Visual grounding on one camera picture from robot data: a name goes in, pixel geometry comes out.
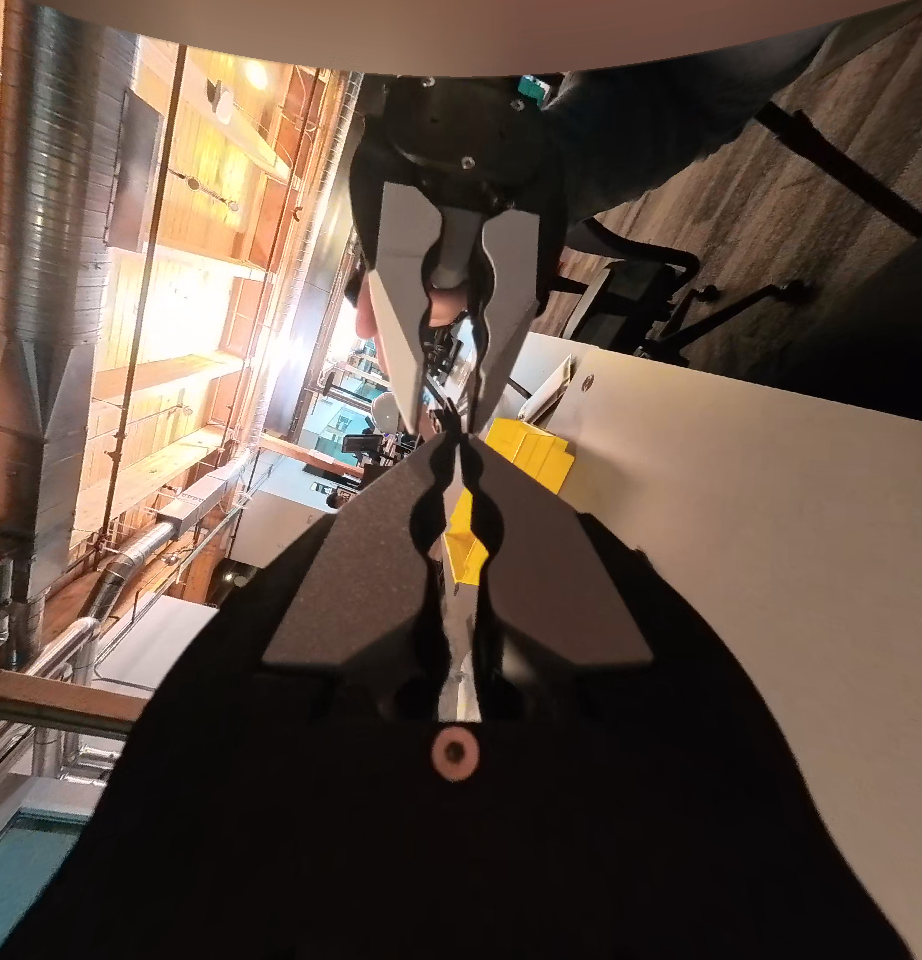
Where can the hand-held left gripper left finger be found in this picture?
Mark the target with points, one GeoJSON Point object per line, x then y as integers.
{"type": "Point", "coordinates": [357, 593]}

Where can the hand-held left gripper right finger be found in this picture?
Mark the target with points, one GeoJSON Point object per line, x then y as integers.
{"type": "Point", "coordinates": [567, 593]}

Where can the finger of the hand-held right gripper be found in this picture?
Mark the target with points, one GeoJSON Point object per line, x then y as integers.
{"type": "Point", "coordinates": [397, 262]}
{"type": "Point", "coordinates": [517, 277]}

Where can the person's right forearm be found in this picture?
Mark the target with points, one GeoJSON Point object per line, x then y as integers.
{"type": "Point", "coordinates": [656, 127]}

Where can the person's right hand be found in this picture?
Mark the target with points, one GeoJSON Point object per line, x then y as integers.
{"type": "Point", "coordinates": [446, 307]}

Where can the black office chair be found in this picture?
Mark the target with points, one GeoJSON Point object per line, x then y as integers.
{"type": "Point", "coordinates": [618, 293]}

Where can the white folded sheet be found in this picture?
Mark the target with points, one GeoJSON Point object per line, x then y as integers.
{"type": "Point", "coordinates": [551, 391]}

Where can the yellow plastic bin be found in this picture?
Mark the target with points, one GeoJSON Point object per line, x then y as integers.
{"type": "Point", "coordinates": [536, 451]}

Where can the chrome pipe bundle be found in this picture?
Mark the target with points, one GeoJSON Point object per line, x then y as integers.
{"type": "Point", "coordinates": [66, 644]}

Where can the small silver duct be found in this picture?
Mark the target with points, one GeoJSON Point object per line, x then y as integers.
{"type": "Point", "coordinates": [138, 559]}

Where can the large silver spiral duct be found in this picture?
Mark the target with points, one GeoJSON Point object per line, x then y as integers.
{"type": "Point", "coordinates": [62, 224]}

